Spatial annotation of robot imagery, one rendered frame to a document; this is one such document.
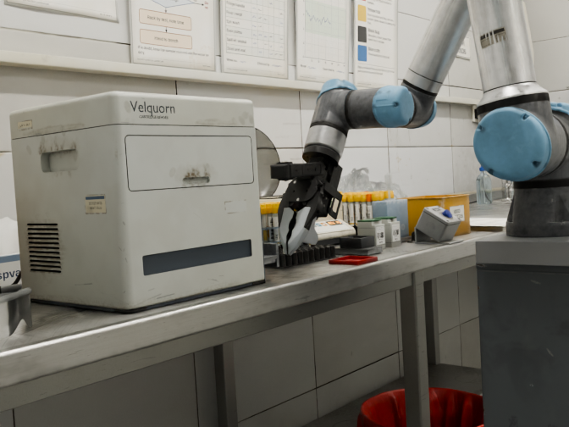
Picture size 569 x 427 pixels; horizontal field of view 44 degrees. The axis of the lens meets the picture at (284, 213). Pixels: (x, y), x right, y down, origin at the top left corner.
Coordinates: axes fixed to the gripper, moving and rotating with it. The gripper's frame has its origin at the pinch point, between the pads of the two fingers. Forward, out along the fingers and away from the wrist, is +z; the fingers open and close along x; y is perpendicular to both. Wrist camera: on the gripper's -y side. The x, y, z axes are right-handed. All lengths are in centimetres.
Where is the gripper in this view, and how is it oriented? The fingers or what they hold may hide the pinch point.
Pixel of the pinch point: (287, 246)
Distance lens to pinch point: 128.0
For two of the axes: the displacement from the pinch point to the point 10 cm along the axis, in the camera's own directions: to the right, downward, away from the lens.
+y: 5.9, 4.3, 6.9
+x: -7.6, 0.2, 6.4
